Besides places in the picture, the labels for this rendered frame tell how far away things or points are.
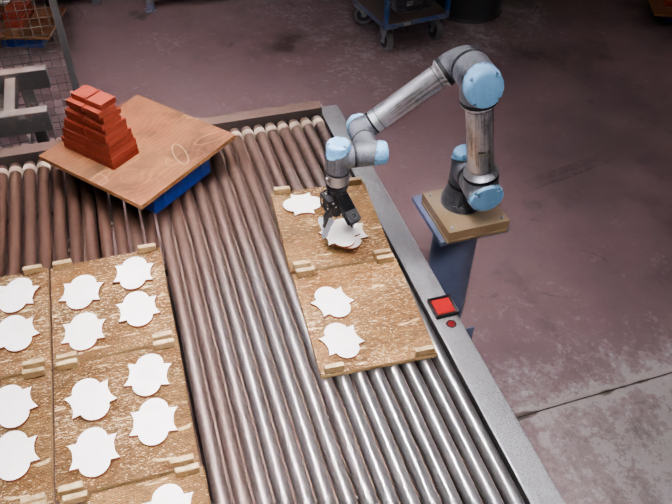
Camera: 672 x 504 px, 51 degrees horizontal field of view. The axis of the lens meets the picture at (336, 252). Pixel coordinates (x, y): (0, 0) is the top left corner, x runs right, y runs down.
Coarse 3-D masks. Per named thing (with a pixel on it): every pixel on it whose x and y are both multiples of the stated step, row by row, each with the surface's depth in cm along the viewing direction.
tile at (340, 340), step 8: (328, 328) 212; (336, 328) 212; (344, 328) 212; (352, 328) 212; (328, 336) 210; (336, 336) 210; (344, 336) 210; (352, 336) 210; (328, 344) 207; (336, 344) 207; (344, 344) 208; (352, 344) 208; (336, 352) 205; (344, 352) 205; (352, 352) 205
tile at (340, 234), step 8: (336, 224) 240; (344, 224) 240; (320, 232) 237; (336, 232) 237; (344, 232) 238; (352, 232) 238; (328, 240) 235; (336, 240) 235; (344, 240) 235; (352, 240) 235
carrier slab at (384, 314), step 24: (360, 264) 233; (384, 264) 233; (312, 288) 225; (336, 288) 225; (360, 288) 225; (384, 288) 225; (408, 288) 225; (312, 312) 217; (360, 312) 218; (384, 312) 218; (408, 312) 218; (312, 336) 211; (360, 336) 211; (384, 336) 211; (408, 336) 211; (336, 360) 204; (360, 360) 204; (384, 360) 205; (408, 360) 205
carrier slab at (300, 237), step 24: (312, 192) 259; (360, 192) 260; (288, 216) 249; (312, 216) 250; (288, 240) 240; (312, 240) 241; (384, 240) 241; (288, 264) 232; (312, 264) 232; (336, 264) 233
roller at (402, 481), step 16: (256, 128) 291; (272, 160) 275; (272, 176) 271; (368, 384) 201; (368, 400) 197; (368, 416) 195; (384, 432) 189; (384, 448) 187; (400, 464) 183; (400, 480) 180; (400, 496) 178; (416, 496) 177
